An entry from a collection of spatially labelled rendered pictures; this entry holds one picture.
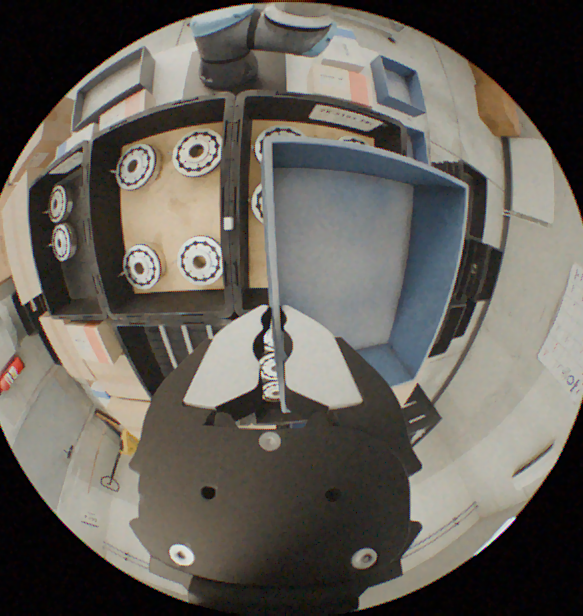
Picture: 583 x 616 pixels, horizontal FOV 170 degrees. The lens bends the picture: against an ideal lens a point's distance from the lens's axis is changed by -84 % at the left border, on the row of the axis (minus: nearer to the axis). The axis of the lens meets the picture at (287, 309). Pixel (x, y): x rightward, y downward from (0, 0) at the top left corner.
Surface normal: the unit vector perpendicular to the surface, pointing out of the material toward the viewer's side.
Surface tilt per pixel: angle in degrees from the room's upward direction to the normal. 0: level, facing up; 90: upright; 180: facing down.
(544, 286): 90
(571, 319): 90
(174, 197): 0
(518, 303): 90
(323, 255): 1
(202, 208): 0
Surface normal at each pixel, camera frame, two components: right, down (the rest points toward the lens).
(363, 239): 0.14, 0.48
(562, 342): -0.99, 0.07
